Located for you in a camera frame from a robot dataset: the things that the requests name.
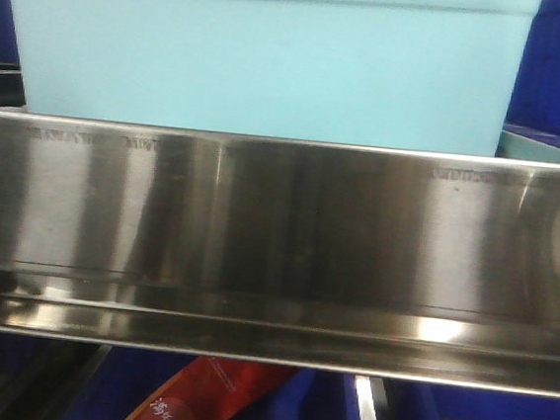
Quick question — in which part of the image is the light blue plastic bin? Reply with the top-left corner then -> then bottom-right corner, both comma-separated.
11,0 -> 541,156

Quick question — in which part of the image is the dark blue bin lower centre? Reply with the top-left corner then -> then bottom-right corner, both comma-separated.
58,347 -> 360,420

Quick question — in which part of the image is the red snack package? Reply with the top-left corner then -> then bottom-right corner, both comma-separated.
124,356 -> 296,420

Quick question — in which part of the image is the steel divider bar lower right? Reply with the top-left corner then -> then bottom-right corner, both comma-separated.
354,376 -> 383,420

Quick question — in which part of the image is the steel divider bar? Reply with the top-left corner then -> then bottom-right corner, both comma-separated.
0,340 -> 111,420
354,376 -> 383,420

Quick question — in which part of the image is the steel divider bar lower left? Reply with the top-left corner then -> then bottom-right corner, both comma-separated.
0,340 -> 111,420

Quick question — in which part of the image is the stainless steel shelf rail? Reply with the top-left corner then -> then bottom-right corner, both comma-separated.
0,111 -> 560,398

